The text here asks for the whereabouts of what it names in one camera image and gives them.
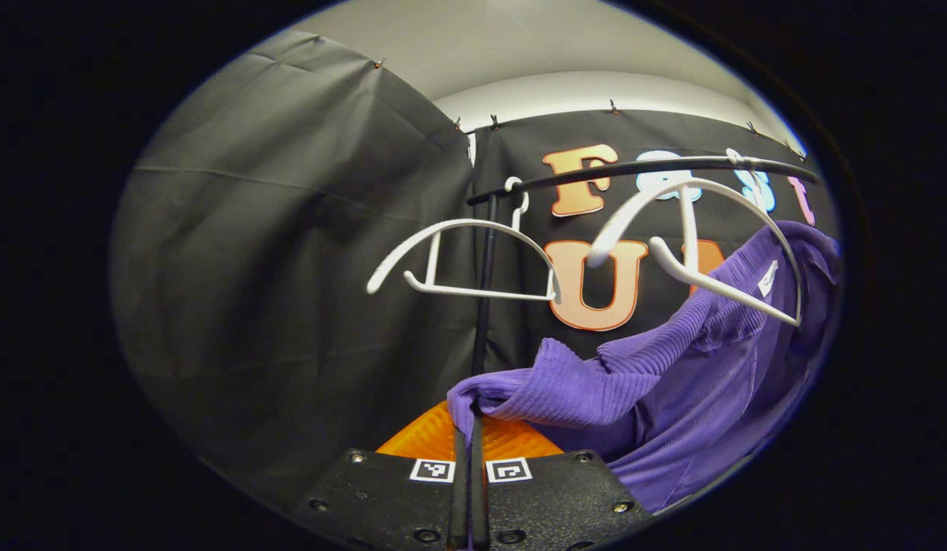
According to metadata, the black backdrop cloth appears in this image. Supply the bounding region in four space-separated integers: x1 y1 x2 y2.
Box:
109 31 841 498

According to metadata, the purple ribbed jacket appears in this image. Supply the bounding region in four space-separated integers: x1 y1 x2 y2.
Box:
446 220 841 515

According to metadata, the black clothes rack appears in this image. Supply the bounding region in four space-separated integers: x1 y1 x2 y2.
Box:
467 155 820 418

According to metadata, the white plastic clothes hanger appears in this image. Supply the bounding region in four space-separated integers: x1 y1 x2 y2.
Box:
366 178 563 305
586 148 804 328

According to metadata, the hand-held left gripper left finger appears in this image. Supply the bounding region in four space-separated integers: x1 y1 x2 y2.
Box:
289 399 472 551

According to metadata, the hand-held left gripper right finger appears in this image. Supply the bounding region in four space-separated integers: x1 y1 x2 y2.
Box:
471 413 655 551

